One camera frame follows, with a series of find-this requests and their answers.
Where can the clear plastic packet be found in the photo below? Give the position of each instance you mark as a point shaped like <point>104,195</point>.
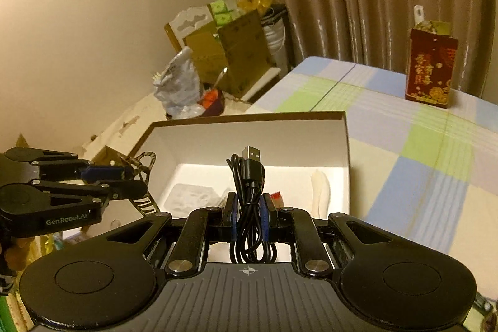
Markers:
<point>190,198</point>

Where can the yellow plastic object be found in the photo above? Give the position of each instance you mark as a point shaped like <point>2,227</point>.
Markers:
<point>255,0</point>

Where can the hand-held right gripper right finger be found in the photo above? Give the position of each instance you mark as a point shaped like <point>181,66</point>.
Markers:
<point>265,219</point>

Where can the small green boxes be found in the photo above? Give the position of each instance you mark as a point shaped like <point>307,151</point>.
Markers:
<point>223,11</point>

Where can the metal spoon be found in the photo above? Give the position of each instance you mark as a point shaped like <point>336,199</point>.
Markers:
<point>221,77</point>

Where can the white bucket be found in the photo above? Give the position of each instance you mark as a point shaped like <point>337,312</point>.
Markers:
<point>277,36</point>

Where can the printed cardboard carton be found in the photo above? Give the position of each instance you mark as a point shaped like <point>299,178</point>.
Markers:
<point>237,52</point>

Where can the white plastic tag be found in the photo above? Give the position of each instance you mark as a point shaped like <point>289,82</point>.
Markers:
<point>418,14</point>

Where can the red gift box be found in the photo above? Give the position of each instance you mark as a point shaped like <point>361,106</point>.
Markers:
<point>428,71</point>

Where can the silver plastic bag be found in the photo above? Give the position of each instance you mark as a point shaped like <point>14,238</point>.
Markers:
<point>179,83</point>

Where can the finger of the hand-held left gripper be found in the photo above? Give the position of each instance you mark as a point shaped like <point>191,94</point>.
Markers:
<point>124,190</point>
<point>105,172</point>

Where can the brown cardboard box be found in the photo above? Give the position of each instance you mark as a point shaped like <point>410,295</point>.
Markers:
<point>280,145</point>

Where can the plaid bed sheet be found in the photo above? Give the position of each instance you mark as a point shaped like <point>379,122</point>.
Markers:
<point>389,145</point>

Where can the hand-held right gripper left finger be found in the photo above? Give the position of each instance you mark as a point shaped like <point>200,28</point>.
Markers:
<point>232,217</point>

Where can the white toothbrush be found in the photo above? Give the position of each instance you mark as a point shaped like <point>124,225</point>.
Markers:
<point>321,192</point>

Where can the red snack packet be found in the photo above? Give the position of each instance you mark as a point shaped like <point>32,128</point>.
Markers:
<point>277,199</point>

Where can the dark bowl with food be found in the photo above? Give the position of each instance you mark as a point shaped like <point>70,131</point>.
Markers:
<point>214,102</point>

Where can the person's left hand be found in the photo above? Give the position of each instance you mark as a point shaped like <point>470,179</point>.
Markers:
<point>17,252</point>

